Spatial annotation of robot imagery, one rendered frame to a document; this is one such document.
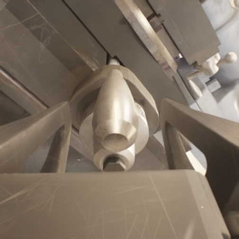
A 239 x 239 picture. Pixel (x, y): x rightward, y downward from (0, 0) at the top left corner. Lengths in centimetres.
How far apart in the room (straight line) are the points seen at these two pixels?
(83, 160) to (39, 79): 14
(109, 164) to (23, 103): 15
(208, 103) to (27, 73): 49
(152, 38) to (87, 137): 19
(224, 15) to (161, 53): 32
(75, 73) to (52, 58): 3
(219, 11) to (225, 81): 20
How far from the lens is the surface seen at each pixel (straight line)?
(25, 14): 24
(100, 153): 18
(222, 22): 64
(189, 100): 61
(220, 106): 67
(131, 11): 33
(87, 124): 20
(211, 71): 50
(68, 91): 26
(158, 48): 34
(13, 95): 28
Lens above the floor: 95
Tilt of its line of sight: 21 degrees down
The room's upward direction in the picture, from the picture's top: 57 degrees clockwise
